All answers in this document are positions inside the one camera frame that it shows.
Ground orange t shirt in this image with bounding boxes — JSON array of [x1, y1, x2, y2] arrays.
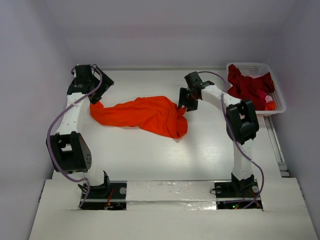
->
[[89, 96, 188, 139]]

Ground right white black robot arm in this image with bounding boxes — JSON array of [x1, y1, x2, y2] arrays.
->
[[178, 71, 260, 199]]

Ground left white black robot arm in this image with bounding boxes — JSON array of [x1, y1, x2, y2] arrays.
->
[[46, 64, 114, 194]]

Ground white plastic basket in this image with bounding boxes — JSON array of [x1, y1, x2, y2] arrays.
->
[[226, 62, 287, 117]]

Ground dark red t shirt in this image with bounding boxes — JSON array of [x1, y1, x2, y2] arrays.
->
[[227, 64, 275, 111]]

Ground pink garment in basket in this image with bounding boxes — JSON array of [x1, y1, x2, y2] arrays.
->
[[258, 89, 273, 104]]

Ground small orange garment in basket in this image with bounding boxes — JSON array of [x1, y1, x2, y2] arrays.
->
[[264, 101, 277, 111]]

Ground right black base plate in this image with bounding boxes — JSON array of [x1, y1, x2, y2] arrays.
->
[[210, 181, 263, 210]]

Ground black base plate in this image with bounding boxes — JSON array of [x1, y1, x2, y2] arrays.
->
[[210, 181, 263, 210], [80, 182, 127, 211]]

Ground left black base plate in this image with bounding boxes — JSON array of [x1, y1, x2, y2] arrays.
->
[[80, 182, 127, 211]]

